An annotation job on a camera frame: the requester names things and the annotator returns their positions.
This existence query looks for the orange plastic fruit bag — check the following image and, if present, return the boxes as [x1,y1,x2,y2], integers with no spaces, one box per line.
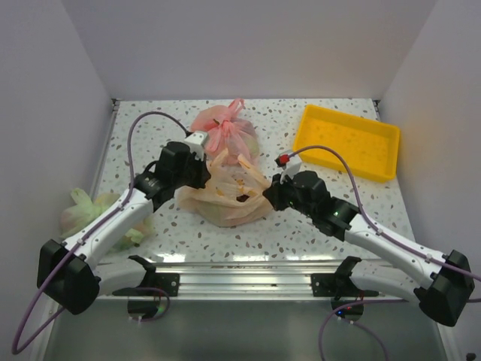
[176,150,273,227]

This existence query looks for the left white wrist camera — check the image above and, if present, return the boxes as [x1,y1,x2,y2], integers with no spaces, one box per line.
[183,131,209,161]

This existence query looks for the pink knotted plastic bag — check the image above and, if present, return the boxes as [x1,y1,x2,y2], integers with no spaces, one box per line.
[190,98,260,165]

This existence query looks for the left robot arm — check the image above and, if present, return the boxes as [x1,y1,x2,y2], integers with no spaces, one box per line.
[37,132,210,315]

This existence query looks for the green plastic fruit bag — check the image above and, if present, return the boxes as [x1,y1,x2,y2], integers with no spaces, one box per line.
[59,188,154,253]

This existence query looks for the left black base bracket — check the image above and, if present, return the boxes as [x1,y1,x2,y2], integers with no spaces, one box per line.
[113,255,180,296]

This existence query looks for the yellow plastic tray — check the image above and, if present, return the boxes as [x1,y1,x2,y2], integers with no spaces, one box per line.
[293,105,401,183]

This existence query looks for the right black base bracket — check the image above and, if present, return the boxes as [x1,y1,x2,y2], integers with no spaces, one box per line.
[310,256,379,301]

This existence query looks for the aluminium frame rail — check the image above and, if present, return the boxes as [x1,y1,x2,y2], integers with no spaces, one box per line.
[94,259,389,300]

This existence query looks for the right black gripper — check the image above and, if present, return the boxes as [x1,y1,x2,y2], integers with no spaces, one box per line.
[264,170,316,219]

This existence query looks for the black base bracket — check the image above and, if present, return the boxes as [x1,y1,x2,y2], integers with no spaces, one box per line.
[310,256,379,301]
[113,255,180,296]

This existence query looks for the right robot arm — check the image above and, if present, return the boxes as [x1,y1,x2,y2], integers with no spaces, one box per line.
[263,171,474,326]

